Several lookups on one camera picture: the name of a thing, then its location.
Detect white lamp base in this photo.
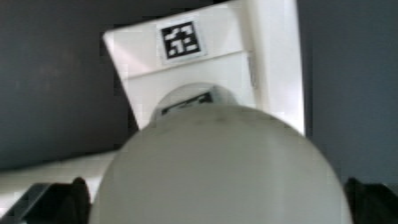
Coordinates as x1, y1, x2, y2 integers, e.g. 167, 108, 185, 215
103, 0, 306, 131

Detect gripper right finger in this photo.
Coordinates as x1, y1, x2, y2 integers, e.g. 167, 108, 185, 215
343, 178, 398, 224

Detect white lamp bulb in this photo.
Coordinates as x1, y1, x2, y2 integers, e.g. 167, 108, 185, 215
89, 83, 354, 224

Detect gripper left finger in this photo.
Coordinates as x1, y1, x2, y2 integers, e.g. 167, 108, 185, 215
0, 177, 91, 224

